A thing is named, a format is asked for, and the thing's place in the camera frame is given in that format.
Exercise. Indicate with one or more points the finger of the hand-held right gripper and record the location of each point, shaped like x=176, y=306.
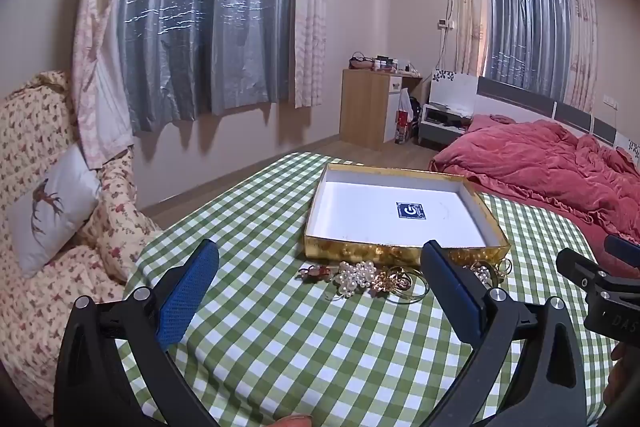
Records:
x=575, y=267
x=625, y=251

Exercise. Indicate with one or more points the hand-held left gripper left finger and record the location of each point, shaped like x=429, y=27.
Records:
x=187, y=292

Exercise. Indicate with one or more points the pearl cluster brooch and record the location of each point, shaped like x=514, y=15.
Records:
x=354, y=278

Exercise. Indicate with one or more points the wall socket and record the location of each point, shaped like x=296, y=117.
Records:
x=610, y=101

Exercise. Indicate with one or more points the red quilt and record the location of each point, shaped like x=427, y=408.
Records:
x=540, y=167

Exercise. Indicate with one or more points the red paper bag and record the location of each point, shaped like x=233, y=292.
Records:
x=401, y=129

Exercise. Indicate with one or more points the small bottles and jars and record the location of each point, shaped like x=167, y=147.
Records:
x=386, y=64

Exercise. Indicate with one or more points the person's right hand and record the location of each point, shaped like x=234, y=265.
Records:
x=622, y=377

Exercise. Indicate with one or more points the gold flower brooch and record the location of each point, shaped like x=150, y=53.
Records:
x=387, y=282

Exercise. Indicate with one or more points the grey and white headboard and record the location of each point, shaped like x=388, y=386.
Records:
x=530, y=99

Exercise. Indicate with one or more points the small pearl ornament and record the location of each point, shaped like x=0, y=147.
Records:
x=482, y=274

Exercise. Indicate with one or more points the white plastic bag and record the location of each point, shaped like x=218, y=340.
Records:
x=406, y=104

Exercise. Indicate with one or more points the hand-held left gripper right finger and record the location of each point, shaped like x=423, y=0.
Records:
x=450, y=297

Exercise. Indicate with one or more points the blue square sticker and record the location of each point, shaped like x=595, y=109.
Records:
x=410, y=211

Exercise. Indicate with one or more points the person's left hand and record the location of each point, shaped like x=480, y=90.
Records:
x=294, y=421

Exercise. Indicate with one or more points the floral sofa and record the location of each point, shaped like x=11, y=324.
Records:
x=35, y=317

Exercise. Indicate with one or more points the green checked tablecloth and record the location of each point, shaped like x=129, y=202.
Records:
x=280, y=347

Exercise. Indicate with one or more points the pink floral curtain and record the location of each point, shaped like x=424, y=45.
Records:
x=95, y=72
x=470, y=7
x=310, y=32
x=581, y=37

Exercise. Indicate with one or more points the gold bangle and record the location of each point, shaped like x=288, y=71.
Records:
x=420, y=294

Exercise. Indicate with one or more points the gold box with white inside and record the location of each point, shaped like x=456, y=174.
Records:
x=370, y=217

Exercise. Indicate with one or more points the white nightstand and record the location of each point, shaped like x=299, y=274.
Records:
x=440, y=129

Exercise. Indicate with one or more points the wooden cabinet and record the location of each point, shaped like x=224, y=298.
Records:
x=362, y=107

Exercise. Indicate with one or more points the red brooch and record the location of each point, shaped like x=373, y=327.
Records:
x=315, y=274

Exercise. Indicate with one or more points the white board with flower print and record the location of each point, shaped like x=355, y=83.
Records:
x=455, y=89

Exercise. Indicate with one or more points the grey cushion with deer print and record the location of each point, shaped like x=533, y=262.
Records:
x=50, y=212

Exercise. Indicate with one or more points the blue-grey shiny curtain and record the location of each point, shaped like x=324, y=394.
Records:
x=525, y=22
x=200, y=17

